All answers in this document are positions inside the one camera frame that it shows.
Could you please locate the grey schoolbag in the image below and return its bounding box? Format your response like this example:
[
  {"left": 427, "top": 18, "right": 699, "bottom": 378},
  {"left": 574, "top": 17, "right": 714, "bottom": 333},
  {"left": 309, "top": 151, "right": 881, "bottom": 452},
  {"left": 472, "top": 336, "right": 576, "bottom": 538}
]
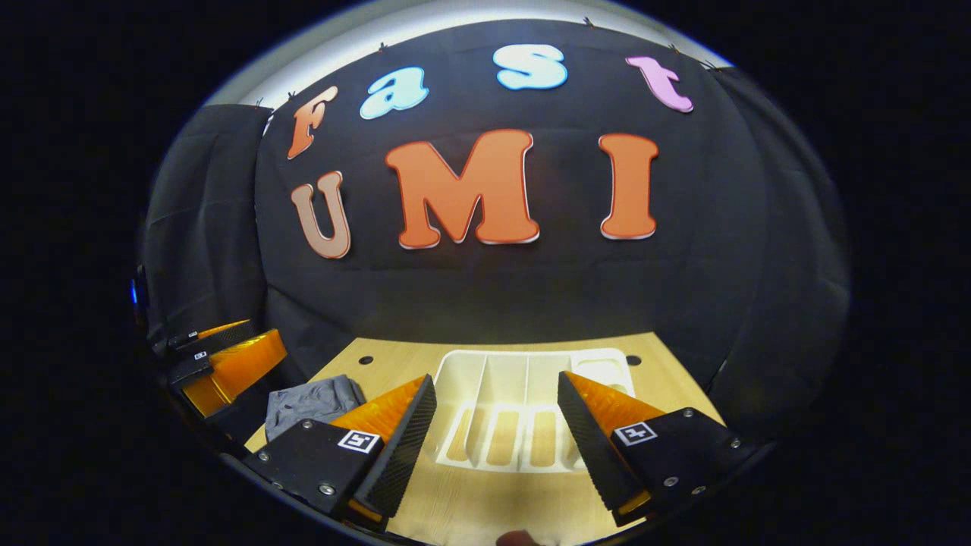
[{"left": 264, "top": 374, "right": 367, "bottom": 442}]

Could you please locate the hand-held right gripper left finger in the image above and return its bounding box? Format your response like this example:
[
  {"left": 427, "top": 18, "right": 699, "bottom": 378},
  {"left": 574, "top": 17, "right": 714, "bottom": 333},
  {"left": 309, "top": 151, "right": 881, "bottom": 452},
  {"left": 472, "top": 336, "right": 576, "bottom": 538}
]
[{"left": 243, "top": 373, "right": 439, "bottom": 532}]

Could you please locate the black backdrop cloth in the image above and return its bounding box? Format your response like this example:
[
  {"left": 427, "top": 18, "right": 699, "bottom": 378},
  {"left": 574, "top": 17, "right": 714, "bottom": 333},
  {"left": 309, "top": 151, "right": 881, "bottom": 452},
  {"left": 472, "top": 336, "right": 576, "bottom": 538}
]
[{"left": 140, "top": 19, "right": 850, "bottom": 456}]

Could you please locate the white bookshelf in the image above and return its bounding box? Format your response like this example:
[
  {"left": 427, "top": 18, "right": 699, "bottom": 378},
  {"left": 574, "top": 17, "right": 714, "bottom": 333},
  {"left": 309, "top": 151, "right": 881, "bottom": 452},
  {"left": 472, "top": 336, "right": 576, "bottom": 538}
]
[{"left": 432, "top": 347, "right": 638, "bottom": 475}]

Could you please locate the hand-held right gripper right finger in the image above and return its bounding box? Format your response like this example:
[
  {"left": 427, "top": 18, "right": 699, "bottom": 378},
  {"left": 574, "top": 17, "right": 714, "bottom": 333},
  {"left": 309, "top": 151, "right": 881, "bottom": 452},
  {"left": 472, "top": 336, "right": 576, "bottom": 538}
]
[{"left": 556, "top": 370, "right": 761, "bottom": 529}]

